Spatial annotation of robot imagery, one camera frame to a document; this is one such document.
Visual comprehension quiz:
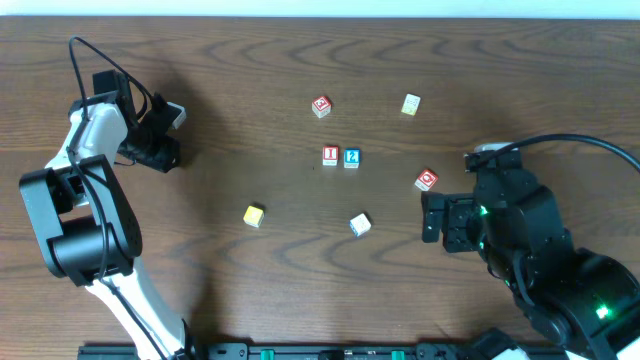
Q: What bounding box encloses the blue number 2 block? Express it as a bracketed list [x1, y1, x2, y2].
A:
[343, 148, 361, 169]

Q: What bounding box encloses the red letter I block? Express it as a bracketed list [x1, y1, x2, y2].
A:
[322, 146, 339, 166]

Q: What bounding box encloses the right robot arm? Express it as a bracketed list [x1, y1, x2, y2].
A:
[421, 151, 639, 359]

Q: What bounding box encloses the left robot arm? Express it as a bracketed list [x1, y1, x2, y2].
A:
[19, 70, 199, 359]

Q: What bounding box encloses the red letter Q block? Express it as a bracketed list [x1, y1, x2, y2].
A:
[414, 169, 439, 192]

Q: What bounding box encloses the white and blue block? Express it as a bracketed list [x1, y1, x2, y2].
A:
[349, 213, 372, 237]

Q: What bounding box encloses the pale yellow wooden block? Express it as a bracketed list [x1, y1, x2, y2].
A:
[401, 94, 421, 116]

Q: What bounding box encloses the red number 3 block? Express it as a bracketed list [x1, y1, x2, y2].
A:
[312, 96, 332, 118]

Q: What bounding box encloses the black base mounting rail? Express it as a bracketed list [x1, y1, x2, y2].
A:
[77, 342, 551, 360]

